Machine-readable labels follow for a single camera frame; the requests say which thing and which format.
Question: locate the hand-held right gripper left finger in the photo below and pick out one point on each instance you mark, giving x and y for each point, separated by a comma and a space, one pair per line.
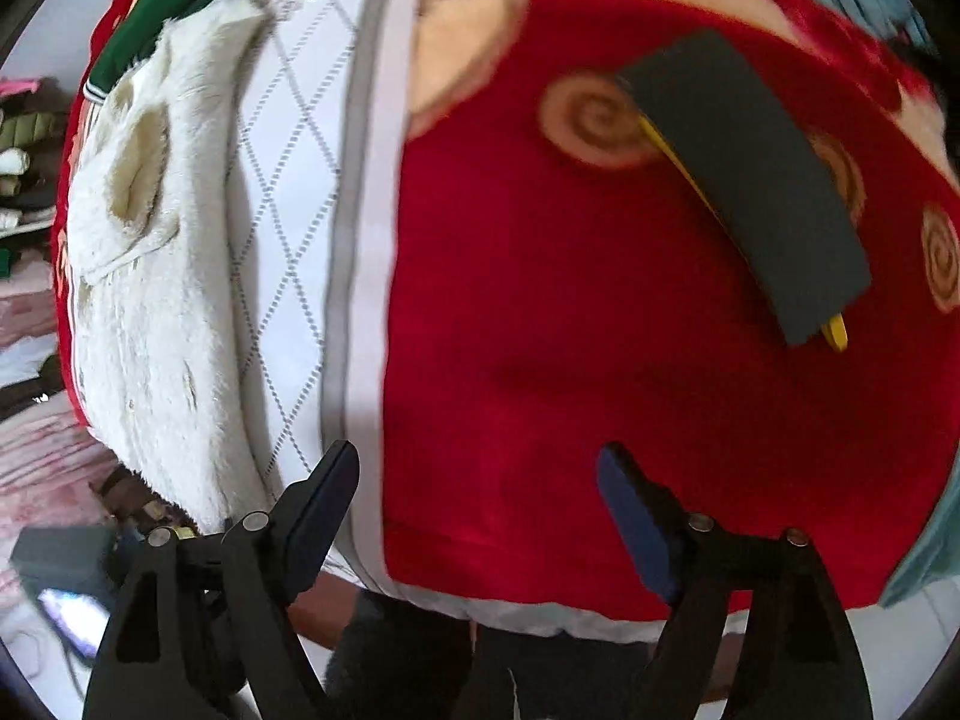
324, 514

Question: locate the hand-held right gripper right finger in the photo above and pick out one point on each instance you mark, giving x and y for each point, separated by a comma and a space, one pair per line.
637, 532

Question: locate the shelf of folded clothes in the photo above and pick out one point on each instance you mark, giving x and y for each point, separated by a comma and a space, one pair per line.
30, 157

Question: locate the red printed blanket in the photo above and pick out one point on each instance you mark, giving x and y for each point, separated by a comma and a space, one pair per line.
562, 352

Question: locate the dark grey box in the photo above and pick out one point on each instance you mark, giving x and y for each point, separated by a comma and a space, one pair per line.
60, 559

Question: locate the lit screen device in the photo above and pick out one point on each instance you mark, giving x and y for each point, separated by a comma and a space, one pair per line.
75, 619

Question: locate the yellow flat object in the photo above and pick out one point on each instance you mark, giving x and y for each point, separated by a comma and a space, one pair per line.
835, 334

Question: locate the cream fluffy fleece garment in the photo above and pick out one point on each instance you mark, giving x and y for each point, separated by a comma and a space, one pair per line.
172, 277

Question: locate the pink patterned rug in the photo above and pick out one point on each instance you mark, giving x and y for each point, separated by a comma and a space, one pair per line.
45, 457

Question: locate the white quilted mattress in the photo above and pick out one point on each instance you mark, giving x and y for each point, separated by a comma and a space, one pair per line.
300, 165

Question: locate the dark grey folded cloth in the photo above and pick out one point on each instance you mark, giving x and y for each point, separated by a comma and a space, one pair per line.
757, 180

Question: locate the green garment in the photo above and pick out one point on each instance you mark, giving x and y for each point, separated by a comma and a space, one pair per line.
172, 7

